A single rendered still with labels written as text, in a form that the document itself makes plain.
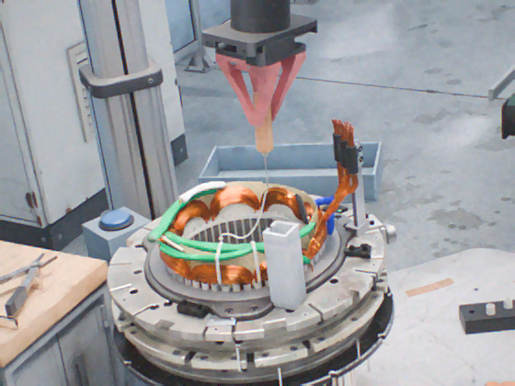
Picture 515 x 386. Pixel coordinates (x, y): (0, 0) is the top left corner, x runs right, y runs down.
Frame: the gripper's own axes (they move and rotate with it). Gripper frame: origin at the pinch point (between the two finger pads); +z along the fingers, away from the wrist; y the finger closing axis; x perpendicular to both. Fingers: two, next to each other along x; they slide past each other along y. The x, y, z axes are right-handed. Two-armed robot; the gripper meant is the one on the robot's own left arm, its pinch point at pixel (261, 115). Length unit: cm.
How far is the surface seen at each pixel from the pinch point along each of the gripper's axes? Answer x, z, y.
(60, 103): 199, 81, 136
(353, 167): -2.2, 9.3, 12.8
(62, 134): 198, 91, 135
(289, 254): -3.5, 14.2, -0.2
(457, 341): 2, 49, 45
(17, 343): 23.0, 27.6, -15.5
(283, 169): 28, 26, 38
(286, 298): -3.0, 19.6, -0.1
